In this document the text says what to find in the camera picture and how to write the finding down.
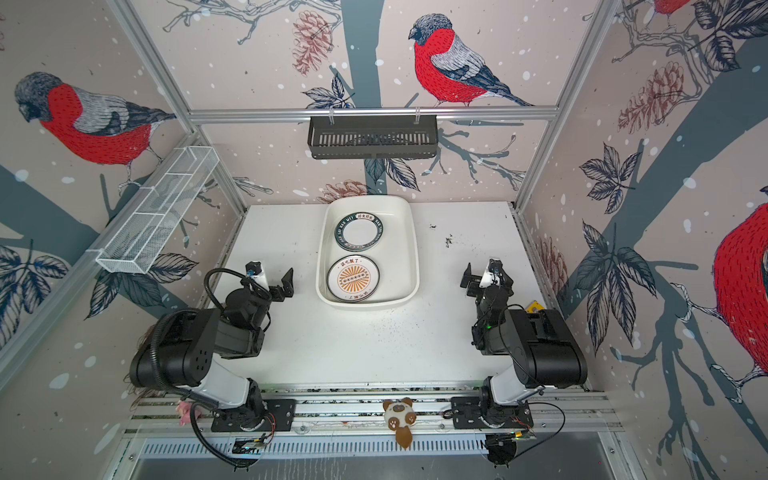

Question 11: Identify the orange sunburst plate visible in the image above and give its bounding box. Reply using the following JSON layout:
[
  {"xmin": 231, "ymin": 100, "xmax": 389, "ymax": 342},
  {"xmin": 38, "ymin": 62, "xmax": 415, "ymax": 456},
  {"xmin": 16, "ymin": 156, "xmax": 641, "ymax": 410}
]
[{"xmin": 326, "ymin": 255, "xmax": 381, "ymax": 303}]

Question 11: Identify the green hao shi plate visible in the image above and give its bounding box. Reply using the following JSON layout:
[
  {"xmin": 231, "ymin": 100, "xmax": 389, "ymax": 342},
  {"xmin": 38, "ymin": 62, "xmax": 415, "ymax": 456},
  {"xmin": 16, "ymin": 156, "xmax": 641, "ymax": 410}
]
[{"xmin": 334, "ymin": 212, "xmax": 384, "ymax": 252}]

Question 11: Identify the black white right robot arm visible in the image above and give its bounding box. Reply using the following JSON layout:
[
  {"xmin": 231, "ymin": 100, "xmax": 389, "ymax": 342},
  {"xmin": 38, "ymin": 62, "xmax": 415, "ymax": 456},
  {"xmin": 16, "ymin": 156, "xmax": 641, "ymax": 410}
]
[{"xmin": 460, "ymin": 259, "xmax": 588, "ymax": 428}]

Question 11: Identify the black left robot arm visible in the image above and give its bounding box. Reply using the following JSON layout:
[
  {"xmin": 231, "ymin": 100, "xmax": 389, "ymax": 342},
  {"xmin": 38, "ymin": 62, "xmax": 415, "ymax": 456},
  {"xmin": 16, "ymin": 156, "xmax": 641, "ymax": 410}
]
[{"xmin": 128, "ymin": 261, "xmax": 295, "ymax": 430}]

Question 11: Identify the white plastic bin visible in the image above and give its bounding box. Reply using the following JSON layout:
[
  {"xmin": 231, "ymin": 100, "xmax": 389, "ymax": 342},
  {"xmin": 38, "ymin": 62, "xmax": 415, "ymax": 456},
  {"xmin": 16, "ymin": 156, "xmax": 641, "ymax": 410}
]
[{"xmin": 315, "ymin": 195, "xmax": 420, "ymax": 311}]

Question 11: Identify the yellow tape measure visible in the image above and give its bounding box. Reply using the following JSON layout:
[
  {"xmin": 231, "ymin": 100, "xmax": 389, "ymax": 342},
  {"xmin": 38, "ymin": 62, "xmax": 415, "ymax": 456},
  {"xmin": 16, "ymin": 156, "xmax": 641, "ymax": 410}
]
[{"xmin": 525, "ymin": 301, "xmax": 544, "ymax": 313}]

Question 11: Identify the pink small toy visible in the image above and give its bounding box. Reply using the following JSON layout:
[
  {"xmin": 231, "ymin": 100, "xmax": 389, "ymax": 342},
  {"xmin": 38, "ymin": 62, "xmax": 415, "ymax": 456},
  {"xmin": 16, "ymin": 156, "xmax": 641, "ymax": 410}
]
[{"xmin": 176, "ymin": 400, "xmax": 192, "ymax": 426}]

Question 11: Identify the brown plush toy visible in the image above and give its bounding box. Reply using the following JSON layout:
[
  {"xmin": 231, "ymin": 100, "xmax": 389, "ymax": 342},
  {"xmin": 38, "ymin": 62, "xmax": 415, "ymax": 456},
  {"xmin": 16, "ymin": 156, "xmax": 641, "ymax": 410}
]
[{"xmin": 383, "ymin": 398, "xmax": 417, "ymax": 450}]

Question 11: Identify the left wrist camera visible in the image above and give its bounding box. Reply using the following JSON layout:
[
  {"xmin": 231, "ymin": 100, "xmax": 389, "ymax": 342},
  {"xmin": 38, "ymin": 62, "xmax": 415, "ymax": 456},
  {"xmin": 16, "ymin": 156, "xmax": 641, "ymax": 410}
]
[{"xmin": 249, "ymin": 270, "xmax": 269, "ymax": 292}]

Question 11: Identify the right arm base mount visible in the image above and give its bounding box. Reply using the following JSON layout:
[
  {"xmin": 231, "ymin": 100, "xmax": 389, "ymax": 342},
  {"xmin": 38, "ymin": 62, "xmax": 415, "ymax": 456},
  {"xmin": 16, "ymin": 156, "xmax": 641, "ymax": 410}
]
[{"xmin": 443, "ymin": 387, "xmax": 533, "ymax": 430}]

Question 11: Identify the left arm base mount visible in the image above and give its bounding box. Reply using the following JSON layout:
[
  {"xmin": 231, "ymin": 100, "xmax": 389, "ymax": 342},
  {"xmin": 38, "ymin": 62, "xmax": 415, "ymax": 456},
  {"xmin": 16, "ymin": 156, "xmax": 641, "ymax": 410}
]
[{"xmin": 211, "ymin": 380, "xmax": 297, "ymax": 433}]

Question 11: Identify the aluminium rail base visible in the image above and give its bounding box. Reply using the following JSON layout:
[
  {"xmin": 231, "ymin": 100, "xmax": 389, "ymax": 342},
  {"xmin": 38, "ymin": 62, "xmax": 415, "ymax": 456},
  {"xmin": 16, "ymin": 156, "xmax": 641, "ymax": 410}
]
[{"xmin": 119, "ymin": 383, "xmax": 625, "ymax": 463}]

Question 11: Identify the black wire wall basket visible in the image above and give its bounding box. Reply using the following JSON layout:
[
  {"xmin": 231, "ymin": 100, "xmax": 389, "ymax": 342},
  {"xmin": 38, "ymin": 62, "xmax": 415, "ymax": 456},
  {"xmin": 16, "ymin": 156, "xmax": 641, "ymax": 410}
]
[{"xmin": 307, "ymin": 116, "xmax": 438, "ymax": 160}]

